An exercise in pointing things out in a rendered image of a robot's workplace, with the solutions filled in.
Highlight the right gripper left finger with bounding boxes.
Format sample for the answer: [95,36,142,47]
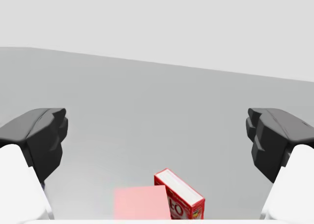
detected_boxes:
[0,108,69,220]

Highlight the red and white carton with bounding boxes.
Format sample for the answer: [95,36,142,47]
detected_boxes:
[154,168,206,220]

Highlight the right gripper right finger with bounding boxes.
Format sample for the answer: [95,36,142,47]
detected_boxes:
[246,108,314,220]

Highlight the pink pad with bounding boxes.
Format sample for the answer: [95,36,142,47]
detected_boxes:
[113,185,172,220]

